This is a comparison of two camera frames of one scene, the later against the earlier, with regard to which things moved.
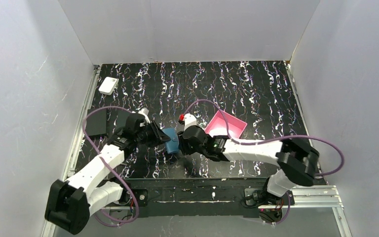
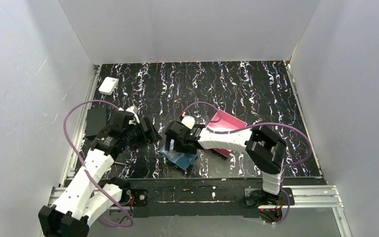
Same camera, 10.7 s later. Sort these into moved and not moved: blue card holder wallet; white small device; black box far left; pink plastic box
Moved: blue card holder wallet
Not moved: black box far left; white small device; pink plastic box
